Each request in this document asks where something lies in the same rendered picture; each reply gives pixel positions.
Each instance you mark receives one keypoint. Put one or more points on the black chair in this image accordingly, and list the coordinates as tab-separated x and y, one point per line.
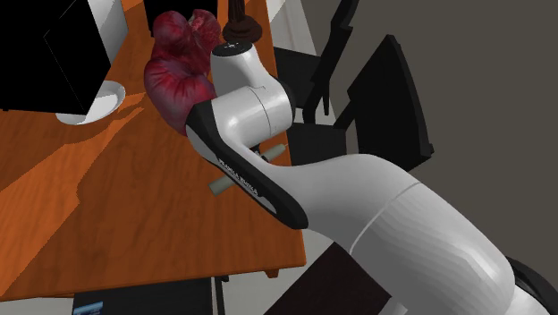
383	109
331	52

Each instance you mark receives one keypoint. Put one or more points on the grey-beige cylinder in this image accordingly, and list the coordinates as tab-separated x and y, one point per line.
220	185

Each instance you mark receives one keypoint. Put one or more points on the red boxing gloves pair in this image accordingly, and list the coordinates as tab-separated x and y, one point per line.
174	83

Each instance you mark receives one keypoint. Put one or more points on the orange wooden desk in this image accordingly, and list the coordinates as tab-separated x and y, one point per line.
131	196

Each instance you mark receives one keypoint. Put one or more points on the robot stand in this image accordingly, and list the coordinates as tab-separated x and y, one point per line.
322	283

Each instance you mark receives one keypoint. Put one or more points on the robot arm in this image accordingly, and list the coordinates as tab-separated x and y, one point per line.
392	218

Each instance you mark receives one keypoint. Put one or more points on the dark brown figure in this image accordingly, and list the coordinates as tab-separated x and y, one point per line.
241	27

